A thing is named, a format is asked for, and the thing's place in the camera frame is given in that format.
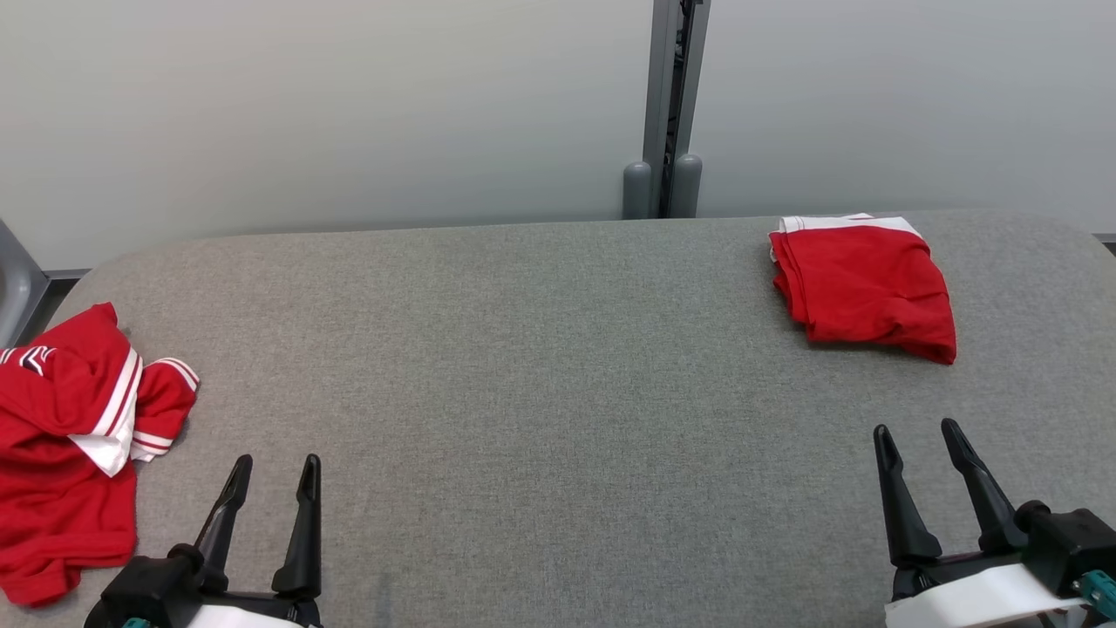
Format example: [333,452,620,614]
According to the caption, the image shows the grey metal frame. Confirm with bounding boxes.
[0,218,50,350]

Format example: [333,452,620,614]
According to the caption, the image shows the red basketball jersey number 23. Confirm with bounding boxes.
[0,303,201,608]

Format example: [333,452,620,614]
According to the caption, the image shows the red shorts with white hem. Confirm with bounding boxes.
[769,214,958,365]

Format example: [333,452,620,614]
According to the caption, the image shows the grey metal wall post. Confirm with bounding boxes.
[643,0,712,219]

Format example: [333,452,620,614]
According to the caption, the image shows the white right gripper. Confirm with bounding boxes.
[874,419,1089,628]

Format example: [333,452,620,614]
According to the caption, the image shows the grey cylinder bumper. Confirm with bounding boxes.
[623,161,654,220]
[671,154,704,218]

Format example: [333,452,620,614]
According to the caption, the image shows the teal right cable connector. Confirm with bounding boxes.
[1077,571,1116,617]

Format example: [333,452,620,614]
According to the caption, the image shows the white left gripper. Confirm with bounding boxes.
[186,454,323,628]

